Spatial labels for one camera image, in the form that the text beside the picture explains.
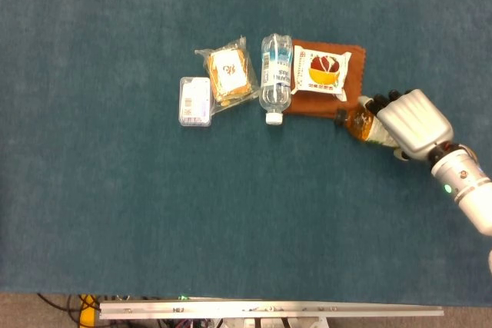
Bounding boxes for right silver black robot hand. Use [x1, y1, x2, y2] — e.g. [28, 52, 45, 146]
[364, 88, 455, 162]

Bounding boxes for amber tea bottle white label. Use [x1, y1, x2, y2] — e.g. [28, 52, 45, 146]
[333, 95, 401, 149]

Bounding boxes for white snack packet fruit print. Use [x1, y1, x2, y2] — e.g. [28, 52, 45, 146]
[291, 45, 353, 101]

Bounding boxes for brown cloth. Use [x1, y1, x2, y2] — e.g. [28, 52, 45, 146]
[283, 38, 367, 120]

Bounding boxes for clear bread slices pack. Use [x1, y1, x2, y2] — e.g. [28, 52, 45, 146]
[194, 35, 261, 116]

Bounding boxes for clear plastic box with label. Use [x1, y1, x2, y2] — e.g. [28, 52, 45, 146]
[178, 76, 213, 128]

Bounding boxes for clear water bottle white cap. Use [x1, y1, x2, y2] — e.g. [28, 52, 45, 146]
[258, 33, 294, 126]

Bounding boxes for blue carpet table cover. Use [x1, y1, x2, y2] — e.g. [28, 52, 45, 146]
[0, 0, 492, 308]

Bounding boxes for yellow floor strip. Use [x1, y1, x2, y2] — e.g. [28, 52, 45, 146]
[78, 293, 101, 328]

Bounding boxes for aluminium profile rail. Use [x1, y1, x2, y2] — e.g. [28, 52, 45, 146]
[98, 297, 445, 320]

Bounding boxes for black floor cables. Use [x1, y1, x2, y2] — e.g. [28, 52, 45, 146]
[36, 292, 101, 323]

